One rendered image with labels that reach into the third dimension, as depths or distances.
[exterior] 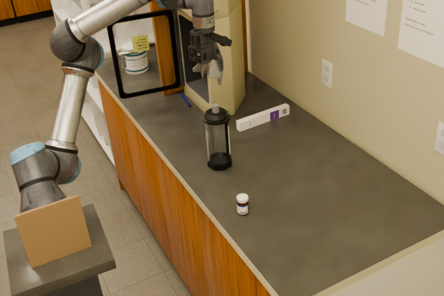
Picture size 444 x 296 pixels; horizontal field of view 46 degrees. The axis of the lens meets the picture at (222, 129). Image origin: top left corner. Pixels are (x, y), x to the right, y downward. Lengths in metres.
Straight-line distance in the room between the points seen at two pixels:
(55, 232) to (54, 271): 0.13
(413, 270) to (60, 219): 1.15
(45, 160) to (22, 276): 0.37
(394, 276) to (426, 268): 0.15
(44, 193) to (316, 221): 0.89
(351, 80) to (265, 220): 0.70
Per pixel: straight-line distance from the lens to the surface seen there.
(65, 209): 1.71
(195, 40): 1.80
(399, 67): 1.95
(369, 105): 2.12
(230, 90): 2.36
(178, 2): 1.79
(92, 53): 1.91
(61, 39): 1.80
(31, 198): 1.74
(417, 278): 1.95
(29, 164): 1.77
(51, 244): 1.78
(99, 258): 1.78
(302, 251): 1.72
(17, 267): 1.85
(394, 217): 1.88
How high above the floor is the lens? 2.14
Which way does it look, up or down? 31 degrees down
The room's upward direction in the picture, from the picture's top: 4 degrees counter-clockwise
